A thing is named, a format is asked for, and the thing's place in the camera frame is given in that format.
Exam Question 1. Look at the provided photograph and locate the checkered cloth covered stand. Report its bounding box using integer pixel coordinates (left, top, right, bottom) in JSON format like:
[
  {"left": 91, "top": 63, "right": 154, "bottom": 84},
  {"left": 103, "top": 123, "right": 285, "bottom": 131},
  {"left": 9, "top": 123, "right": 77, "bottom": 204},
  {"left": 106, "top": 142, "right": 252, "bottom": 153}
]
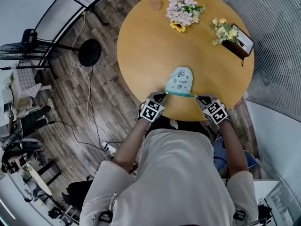
[{"left": 13, "top": 66, "right": 52, "bottom": 98}]

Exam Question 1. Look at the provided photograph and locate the black framed whiteboard stand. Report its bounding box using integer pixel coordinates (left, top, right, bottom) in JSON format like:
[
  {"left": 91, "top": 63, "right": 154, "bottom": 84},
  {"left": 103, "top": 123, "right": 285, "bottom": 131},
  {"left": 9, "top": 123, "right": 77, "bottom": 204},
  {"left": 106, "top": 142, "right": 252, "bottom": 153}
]
[{"left": 0, "top": 0, "right": 123, "bottom": 80}]

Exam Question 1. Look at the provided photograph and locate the person's left forearm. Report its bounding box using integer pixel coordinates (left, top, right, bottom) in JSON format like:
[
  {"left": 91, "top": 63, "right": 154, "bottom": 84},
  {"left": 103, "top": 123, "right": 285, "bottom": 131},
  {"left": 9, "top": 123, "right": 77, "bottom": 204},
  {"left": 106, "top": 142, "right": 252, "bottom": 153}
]
[{"left": 112, "top": 119, "right": 151, "bottom": 174}]

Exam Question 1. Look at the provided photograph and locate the small pinkish cup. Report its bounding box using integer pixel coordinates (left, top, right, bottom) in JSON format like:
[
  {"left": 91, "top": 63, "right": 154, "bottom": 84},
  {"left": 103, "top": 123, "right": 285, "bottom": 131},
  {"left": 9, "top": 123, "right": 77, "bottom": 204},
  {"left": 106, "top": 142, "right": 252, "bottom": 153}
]
[{"left": 149, "top": 0, "right": 163, "bottom": 10}]

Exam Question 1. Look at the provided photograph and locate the long black floor cable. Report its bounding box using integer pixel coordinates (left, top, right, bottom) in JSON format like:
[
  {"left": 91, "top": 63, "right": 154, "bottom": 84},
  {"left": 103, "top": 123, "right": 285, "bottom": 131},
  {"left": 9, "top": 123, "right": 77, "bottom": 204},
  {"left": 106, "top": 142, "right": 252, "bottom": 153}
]
[{"left": 48, "top": 120, "right": 109, "bottom": 150}]

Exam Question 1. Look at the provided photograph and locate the white floor cable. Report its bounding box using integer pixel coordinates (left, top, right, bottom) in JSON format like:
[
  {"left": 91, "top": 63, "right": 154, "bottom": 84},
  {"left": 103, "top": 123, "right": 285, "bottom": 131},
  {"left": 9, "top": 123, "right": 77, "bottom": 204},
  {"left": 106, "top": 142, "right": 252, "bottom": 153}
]
[{"left": 69, "top": 12, "right": 117, "bottom": 154}]

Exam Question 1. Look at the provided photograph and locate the white power strip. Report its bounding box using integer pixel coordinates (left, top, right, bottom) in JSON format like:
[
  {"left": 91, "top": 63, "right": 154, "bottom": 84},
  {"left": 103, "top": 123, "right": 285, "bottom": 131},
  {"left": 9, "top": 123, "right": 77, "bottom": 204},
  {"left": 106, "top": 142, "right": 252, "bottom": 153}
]
[{"left": 101, "top": 141, "right": 118, "bottom": 154}]

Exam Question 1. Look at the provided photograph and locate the black office chair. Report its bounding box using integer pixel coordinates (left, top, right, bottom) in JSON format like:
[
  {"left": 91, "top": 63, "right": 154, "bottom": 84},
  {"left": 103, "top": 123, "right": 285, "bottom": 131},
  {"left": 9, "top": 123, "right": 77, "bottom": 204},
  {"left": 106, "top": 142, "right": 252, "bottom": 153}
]
[{"left": 61, "top": 179, "right": 95, "bottom": 209}]

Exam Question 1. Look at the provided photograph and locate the person in white shirt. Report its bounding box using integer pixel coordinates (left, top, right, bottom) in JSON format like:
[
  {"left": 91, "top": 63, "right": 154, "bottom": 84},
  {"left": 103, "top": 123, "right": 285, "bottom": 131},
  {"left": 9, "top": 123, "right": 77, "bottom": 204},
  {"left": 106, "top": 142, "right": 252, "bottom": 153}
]
[{"left": 79, "top": 128, "right": 259, "bottom": 226}]

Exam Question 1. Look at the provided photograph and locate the oval light wood table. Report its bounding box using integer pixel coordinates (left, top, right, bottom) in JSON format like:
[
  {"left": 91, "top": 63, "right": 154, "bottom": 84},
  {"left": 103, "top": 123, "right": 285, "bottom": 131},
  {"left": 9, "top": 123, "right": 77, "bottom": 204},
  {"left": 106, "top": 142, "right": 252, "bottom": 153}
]
[{"left": 24, "top": 162, "right": 53, "bottom": 196}]

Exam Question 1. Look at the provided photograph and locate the person's right forearm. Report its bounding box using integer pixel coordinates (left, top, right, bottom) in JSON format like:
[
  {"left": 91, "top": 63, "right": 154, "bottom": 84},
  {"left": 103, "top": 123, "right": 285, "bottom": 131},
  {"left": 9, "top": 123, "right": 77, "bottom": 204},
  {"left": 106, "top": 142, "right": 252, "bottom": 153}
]
[{"left": 218, "top": 120, "right": 250, "bottom": 180}]

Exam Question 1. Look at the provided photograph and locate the light blue patterned cloth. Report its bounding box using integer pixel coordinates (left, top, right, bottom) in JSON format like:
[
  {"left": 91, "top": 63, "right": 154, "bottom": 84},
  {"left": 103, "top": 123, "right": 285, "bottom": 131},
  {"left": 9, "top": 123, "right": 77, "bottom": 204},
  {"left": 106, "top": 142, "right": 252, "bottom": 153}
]
[{"left": 164, "top": 66, "right": 197, "bottom": 98}]

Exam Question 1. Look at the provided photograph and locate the black fan cable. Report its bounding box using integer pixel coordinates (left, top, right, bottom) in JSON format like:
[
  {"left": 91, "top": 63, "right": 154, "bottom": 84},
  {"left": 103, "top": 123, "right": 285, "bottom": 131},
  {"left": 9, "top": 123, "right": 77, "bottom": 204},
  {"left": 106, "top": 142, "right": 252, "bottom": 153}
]
[{"left": 90, "top": 66, "right": 108, "bottom": 138}]

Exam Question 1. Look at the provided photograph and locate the pink flower bouquet with sunflower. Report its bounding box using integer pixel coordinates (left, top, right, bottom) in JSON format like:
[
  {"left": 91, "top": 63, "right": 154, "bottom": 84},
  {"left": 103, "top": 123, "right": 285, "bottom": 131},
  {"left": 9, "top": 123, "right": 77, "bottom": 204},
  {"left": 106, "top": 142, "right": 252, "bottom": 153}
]
[{"left": 166, "top": 0, "right": 205, "bottom": 33}]

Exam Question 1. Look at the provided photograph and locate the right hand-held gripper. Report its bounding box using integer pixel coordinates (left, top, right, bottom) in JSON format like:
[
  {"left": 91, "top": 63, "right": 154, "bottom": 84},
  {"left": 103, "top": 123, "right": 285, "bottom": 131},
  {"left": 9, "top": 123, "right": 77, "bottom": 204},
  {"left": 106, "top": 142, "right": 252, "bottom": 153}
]
[{"left": 196, "top": 94, "right": 228, "bottom": 125}]

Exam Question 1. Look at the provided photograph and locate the white desk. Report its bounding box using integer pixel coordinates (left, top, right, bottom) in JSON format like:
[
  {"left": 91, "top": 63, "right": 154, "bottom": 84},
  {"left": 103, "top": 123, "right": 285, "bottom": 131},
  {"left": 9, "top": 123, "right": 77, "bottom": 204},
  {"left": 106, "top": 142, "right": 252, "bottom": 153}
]
[{"left": 253, "top": 179, "right": 283, "bottom": 204}]

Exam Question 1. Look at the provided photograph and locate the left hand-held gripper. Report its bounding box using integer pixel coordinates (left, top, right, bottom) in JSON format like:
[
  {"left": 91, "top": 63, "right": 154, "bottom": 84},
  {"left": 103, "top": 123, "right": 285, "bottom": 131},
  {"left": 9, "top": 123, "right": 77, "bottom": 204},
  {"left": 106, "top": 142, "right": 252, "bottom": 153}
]
[{"left": 138, "top": 92, "right": 169, "bottom": 123}]

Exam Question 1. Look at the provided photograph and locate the blue chair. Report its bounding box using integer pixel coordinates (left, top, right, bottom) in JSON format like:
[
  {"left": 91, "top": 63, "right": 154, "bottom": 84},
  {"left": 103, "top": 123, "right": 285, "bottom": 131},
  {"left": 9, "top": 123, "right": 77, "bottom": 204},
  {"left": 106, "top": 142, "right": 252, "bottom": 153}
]
[{"left": 211, "top": 135, "right": 258, "bottom": 174}]

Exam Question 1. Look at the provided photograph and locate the black standing fan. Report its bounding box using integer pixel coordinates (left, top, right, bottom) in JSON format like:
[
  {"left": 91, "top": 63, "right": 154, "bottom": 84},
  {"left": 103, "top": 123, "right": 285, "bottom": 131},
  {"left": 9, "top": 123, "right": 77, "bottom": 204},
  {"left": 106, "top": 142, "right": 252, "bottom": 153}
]
[{"left": 0, "top": 28, "right": 102, "bottom": 68}]

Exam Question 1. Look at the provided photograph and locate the grey computer monitor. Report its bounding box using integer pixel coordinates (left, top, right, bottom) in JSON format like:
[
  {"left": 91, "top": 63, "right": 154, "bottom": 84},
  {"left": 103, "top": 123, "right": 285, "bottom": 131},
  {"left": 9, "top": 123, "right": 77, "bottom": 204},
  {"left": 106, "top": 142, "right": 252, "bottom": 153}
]
[{"left": 264, "top": 180, "right": 299, "bottom": 226}]

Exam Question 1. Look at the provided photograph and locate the yellow flower bouquet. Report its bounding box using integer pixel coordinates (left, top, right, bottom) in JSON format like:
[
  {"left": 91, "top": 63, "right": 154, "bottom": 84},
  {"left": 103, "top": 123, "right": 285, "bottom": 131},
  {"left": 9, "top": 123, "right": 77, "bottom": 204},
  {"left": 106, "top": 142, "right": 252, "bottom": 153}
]
[{"left": 211, "top": 17, "right": 240, "bottom": 47}]

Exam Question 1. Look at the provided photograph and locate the dark brown box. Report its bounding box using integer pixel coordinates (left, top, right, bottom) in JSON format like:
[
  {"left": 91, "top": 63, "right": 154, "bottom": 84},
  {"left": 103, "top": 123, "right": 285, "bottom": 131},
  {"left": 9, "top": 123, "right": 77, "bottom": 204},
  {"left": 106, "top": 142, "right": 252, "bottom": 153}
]
[{"left": 222, "top": 24, "right": 255, "bottom": 67}]

